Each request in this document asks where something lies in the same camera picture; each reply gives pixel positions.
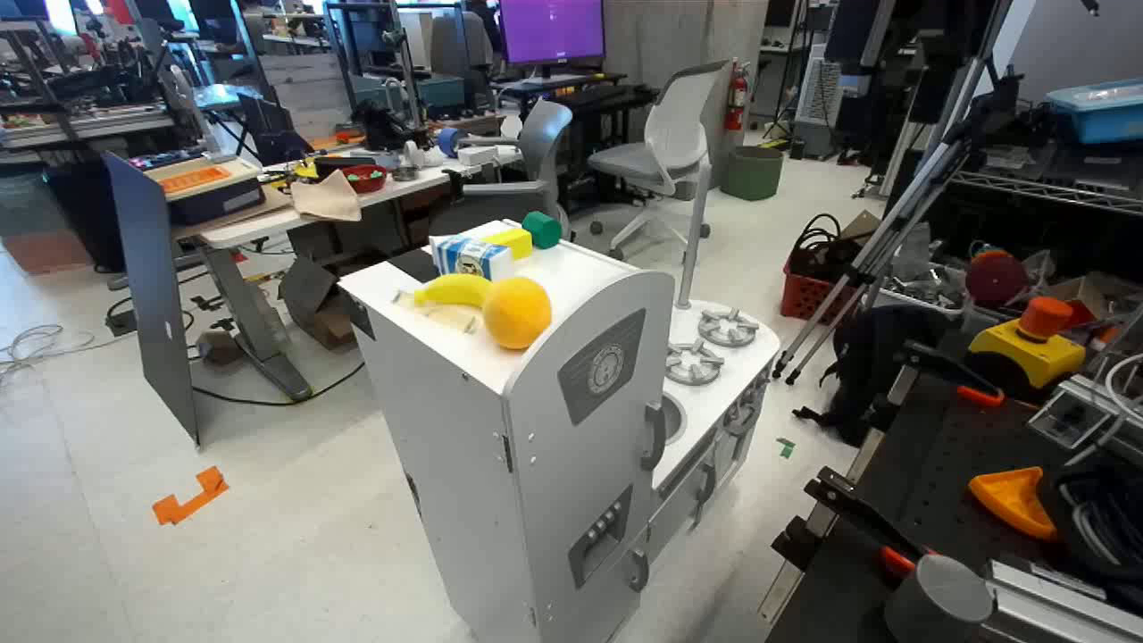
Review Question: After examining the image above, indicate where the black backpack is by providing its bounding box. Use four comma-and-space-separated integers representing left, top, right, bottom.
794, 304, 949, 449

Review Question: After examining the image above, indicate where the grey cylinder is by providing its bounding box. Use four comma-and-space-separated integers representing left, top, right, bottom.
877, 549, 996, 643

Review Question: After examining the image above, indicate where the yellow toy banana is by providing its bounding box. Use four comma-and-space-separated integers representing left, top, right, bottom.
410, 272, 496, 313

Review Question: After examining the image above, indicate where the black box with orange lid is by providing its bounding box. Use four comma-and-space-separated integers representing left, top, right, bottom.
142, 152, 269, 232

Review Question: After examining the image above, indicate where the white office chair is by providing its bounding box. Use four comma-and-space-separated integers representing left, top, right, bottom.
587, 61, 734, 261

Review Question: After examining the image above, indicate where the white desk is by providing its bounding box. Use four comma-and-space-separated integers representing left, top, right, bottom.
190, 161, 462, 405

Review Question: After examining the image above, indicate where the white toy stove unit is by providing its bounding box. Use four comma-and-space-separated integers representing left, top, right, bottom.
647, 299, 785, 564

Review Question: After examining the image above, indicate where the aluminium extrusion bar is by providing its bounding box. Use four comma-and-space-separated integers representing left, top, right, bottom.
983, 556, 1143, 643

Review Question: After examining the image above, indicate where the yellow emergency stop button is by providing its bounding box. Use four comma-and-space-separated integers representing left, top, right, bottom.
964, 294, 1093, 392

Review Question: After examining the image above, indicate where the blue white milk carton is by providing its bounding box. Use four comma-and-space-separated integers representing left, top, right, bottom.
428, 232, 519, 286

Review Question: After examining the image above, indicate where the orange toy fruit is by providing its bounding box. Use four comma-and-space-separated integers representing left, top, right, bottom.
478, 276, 556, 352

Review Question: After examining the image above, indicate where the black clamp with red handle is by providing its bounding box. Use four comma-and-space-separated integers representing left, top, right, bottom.
900, 339, 1009, 416
804, 463, 922, 581

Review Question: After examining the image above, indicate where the green waste bin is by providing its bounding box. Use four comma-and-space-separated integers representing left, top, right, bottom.
713, 144, 788, 202

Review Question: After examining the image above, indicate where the orange floor marker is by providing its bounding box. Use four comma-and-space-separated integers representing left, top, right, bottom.
148, 463, 231, 530

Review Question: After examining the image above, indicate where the grey office chair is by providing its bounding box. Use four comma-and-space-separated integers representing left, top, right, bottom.
452, 96, 578, 232

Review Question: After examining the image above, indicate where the grey tripod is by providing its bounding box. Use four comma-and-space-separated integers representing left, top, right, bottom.
766, 0, 1021, 386

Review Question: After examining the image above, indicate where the blue plastic container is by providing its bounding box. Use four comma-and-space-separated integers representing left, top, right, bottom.
1044, 77, 1143, 150

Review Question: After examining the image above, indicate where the black coiled cable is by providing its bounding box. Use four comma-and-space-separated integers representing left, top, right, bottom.
1044, 460, 1143, 581

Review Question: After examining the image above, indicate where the white toy fridge cabinet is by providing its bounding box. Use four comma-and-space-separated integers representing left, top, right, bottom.
337, 235, 670, 643

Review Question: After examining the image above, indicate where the white toy fridge door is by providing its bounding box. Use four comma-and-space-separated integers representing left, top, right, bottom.
502, 263, 677, 643

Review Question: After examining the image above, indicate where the red ball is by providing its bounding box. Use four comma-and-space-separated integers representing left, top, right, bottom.
962, 244, 1037, 311

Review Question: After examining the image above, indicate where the red fire extinguisher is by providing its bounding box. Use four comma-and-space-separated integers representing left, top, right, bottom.
720, 61, 753, 141

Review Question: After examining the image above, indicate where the yellow toy block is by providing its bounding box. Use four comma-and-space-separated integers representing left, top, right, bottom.
482, 224, 534, 263

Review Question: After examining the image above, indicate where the dark grey panel board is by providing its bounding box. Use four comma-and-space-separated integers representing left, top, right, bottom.
101, 150, 204, 448

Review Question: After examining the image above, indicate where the computer monitor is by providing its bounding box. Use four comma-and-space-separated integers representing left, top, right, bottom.
496, 0, 612, 71

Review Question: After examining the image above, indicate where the tan paper sheet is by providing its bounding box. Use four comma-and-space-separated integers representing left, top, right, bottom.
290, 166, 364, 230

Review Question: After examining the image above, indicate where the red bowl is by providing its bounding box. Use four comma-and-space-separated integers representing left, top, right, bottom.
340, 158, 393, 195

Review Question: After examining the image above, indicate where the clear plastic box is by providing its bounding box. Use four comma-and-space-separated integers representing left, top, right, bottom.
1024, 376, 1125, 454

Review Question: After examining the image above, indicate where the orange triangular plastic part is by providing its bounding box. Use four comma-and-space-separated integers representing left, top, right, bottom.
964, 463, 1062, 545

